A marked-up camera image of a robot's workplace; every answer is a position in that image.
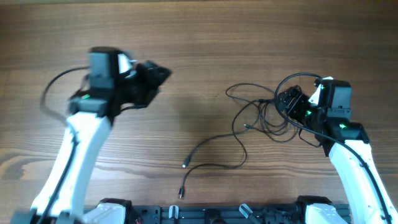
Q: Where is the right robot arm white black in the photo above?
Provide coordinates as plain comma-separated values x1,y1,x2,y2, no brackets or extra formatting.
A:
274,75,397,223

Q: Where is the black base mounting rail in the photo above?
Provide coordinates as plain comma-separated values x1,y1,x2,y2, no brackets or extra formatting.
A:
83,203,352,224

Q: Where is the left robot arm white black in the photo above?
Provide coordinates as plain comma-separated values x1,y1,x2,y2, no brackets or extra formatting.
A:
11,47,172,223

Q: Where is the black cable bundle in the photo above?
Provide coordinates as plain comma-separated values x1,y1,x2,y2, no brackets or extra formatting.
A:
182,82,301,169

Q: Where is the black USB cable long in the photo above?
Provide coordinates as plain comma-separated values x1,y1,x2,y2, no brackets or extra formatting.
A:
178,99,263,199

